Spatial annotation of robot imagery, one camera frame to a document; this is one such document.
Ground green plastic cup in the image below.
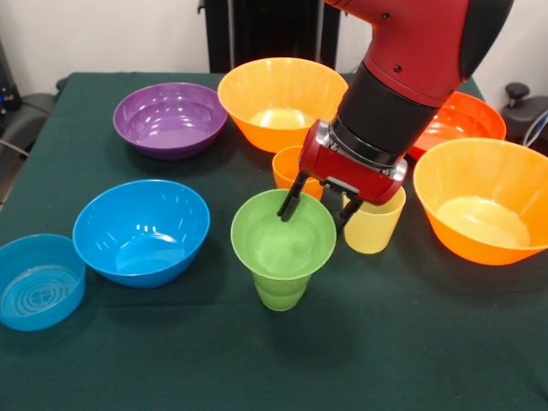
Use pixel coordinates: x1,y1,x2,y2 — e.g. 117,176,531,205
252,273,312,312

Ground green plastic bowl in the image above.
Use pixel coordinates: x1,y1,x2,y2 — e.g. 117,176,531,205
229,189,338,279

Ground yellow plastic cup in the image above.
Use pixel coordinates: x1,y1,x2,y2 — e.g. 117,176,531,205
343,188,407,255

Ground round blue plastic bowl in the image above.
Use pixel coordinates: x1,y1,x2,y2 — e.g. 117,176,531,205
72,179,211,289

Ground white blue cable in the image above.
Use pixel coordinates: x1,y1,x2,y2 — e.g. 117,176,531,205
522,109,548,147

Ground red plastic bowl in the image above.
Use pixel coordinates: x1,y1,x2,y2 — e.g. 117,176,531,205
406,91,508,162

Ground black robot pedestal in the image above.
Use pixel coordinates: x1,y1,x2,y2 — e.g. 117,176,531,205
198,0,348,74

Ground dark green tablecloth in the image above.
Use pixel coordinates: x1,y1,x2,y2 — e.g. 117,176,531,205
0,71,548,411

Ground black computer case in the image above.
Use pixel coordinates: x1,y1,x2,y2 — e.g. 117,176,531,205
0,40,22,134

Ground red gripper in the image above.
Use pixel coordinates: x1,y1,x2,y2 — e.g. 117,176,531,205
277,119,409,232

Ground black chair with knob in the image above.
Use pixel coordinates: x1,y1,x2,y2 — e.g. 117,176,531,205
501,82,548,156

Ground shallow translucent blue bowl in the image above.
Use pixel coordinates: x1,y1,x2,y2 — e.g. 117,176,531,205
0,233,87,332

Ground black office chair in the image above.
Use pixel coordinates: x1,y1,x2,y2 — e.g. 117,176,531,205
0,76,69,206

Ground large orange plastic bowl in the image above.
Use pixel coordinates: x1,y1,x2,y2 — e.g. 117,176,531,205
413,137,548,266
217,57,348,154

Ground orange plastic cup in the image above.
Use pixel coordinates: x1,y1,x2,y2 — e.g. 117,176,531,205
271,145,325,202

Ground purple plastic bowl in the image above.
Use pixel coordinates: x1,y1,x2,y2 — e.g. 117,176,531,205
112,82,229,162

